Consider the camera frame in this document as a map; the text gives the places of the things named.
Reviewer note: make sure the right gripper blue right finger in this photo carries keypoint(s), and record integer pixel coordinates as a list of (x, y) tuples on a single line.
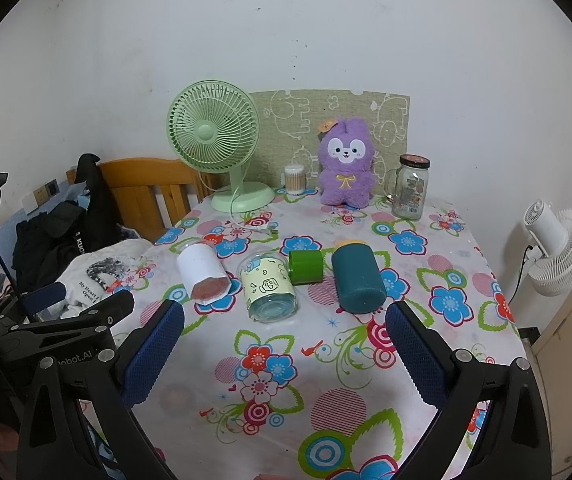
[(412, 342)]

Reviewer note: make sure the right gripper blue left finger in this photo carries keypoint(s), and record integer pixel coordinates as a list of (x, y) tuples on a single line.
[(145, 351)]

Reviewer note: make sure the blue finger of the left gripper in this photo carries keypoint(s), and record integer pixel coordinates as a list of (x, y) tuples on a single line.
[(110, 310), (43, 298)]

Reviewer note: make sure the green cartoon plastic cup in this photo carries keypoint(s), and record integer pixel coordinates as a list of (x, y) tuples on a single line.
[(269, 293)]

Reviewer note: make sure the white paper sleeve cup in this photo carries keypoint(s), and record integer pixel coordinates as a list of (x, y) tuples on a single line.
[(202, 273)]

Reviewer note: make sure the small green cup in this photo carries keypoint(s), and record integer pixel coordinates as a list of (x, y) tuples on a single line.
[(305, 267)]

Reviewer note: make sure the white printed tote bag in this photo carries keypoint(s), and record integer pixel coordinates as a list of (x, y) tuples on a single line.
[(91, 276)]

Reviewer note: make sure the black bag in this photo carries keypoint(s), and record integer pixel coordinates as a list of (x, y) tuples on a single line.
[(47, 244)]

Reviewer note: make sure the dark teal bottle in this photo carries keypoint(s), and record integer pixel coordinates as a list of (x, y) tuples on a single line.
[(359, 286)]

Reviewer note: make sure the floral tablecloth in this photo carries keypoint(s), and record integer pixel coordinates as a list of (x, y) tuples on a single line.
[(322, 394)]

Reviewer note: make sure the wooden chair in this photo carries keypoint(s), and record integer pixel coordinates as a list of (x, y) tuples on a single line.
[(142, 193)]

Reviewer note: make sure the white fan power plug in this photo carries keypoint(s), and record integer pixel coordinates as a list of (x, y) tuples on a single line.
[(264, 228)]

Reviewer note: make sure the glass mason jar mug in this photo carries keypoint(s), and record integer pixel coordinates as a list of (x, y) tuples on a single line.
[(406, 187)]

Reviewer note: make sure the white standing fan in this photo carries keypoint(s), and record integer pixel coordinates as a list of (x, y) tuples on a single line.
[(549, 261)]

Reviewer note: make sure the cotton swab container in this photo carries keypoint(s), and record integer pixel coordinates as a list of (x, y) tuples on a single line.
[(295, 179)]

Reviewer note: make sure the green desk fan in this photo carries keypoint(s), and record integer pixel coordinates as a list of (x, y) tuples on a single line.
[(214, 127)]

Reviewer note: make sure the purple plush rabbit toy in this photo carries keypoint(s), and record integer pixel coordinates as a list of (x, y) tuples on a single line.
[(346, 155)]

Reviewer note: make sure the green cartoon foam mat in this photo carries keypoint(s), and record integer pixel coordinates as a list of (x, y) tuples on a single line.
[(289, 121)]

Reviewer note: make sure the wall power socket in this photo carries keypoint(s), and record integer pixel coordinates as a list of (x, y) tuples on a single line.
[(46, 192)]

